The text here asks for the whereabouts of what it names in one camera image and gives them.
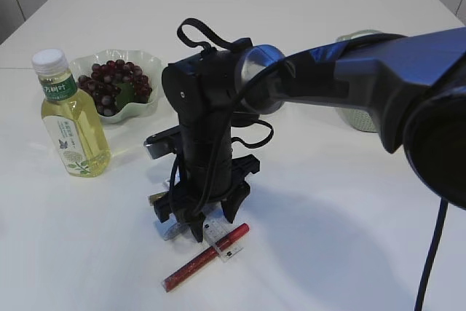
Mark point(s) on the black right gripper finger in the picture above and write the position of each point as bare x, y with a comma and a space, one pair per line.
232, 202
195, 222

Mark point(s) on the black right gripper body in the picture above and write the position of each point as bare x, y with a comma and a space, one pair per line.
201, 184

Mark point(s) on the clear plastic ruler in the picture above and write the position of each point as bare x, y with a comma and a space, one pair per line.
214, 233

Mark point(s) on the purple artificial grape bunch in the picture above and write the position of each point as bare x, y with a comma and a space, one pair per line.
115, 84

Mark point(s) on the yellow tea bottle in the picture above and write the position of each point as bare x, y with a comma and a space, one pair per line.
70, 117

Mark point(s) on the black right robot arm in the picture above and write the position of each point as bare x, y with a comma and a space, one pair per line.
413, 87

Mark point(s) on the red glitter pen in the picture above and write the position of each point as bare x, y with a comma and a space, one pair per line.
201, 260

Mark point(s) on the silver glitter pen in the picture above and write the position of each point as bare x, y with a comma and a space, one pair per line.
173, 231

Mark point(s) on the gold glitter pen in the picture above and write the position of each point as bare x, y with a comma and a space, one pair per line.
154, 197

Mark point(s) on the black mesh pen holder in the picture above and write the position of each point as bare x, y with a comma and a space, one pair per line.
241, 119

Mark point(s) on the green plastic woven basket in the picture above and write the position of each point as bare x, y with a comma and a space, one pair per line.
355, 118

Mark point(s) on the green wavy glass plate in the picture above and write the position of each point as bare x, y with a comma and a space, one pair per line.
151, 65

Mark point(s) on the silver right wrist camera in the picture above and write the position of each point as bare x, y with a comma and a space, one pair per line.
163, 143

